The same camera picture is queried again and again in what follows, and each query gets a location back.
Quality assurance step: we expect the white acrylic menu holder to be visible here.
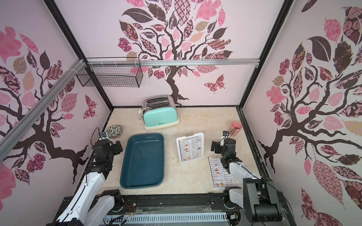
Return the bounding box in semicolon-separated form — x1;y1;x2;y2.
176;132;205;164

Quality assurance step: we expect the dark teal plastic tray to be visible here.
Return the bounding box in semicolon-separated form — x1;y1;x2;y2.
120;133;165;189

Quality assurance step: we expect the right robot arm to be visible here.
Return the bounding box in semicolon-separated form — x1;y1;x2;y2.
211;138;283;223

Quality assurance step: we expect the pink plastic cup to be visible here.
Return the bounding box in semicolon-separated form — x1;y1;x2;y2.
229;121;243;137

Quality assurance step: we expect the old menu sheet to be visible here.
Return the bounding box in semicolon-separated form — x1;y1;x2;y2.
208;156;237;190

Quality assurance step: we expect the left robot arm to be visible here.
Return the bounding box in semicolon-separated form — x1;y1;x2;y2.
48;139;123;226

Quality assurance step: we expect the aluminium rail back horizontal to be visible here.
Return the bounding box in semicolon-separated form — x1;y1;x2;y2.
87;58;260;66

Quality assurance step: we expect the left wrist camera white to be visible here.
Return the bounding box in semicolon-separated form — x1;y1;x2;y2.
98;131;108;140

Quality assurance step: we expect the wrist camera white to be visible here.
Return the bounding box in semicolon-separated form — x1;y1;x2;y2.
220;131;230;147
98;131;108;140

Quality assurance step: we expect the patterned small plate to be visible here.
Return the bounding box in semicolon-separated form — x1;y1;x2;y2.
106;125;123;139

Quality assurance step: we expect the new dim sum menu sheet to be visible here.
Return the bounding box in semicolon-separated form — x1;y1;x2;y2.
179;135;203;162

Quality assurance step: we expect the black wire basket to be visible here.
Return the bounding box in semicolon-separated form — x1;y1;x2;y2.
76;57;143;88

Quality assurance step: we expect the mint green toaster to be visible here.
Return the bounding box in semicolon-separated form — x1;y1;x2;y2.
139;95;180;130

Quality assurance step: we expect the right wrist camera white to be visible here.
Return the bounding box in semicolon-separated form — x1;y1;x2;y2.
220;131;230;147

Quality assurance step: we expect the aluminium rail left diagonal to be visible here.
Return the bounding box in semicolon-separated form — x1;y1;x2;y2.
1;59;85;161

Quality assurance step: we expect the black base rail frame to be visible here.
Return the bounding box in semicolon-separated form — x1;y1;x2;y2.
55;190;295;226

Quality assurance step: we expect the white slotted cable duct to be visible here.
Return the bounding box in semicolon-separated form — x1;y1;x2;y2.
101;212;228;226

